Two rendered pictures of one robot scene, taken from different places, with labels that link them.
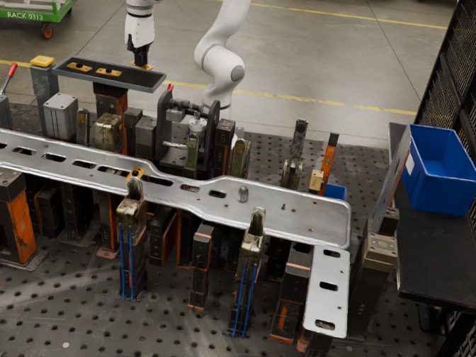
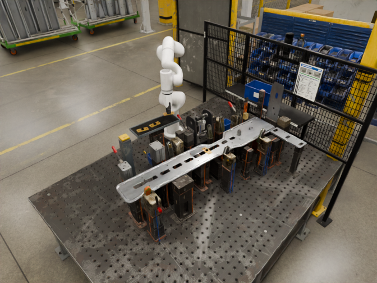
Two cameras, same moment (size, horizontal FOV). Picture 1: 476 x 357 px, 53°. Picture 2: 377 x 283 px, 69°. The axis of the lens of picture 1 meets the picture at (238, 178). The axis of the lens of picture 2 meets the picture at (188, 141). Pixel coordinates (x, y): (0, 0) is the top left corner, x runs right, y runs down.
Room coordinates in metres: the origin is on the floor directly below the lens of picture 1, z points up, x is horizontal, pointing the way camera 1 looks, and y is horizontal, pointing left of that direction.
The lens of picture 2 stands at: (0.15, 1.57, 2.29)
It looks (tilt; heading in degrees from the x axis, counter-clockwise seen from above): 36 degrees down; 314
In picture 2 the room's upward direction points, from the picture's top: 1 degrees counter-clockwise
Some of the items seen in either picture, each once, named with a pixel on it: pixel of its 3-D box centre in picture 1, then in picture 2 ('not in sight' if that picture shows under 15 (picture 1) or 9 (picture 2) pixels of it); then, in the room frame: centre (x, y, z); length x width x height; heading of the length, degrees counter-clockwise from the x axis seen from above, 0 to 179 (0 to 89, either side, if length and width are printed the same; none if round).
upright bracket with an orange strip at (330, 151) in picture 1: (318, 198); (243, 122); (1.25, -0.27, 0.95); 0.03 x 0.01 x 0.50; 81
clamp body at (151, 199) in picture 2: not in sight; (154, 216); (1.09, 0.92, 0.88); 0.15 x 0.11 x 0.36; 171
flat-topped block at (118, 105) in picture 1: (113, 130); (157, 149); (1.55, 0.49, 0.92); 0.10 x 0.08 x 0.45; 81
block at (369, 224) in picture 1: (359, 267); (268, 133); (1.06, -0.40, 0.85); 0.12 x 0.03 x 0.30; 171
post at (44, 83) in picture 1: (50, 118); (128, 162); (1.59, 0.75, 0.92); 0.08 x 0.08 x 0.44; 81
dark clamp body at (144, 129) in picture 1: (149, 168); (187, 151); (1.38, 0.32, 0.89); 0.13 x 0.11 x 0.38; 171
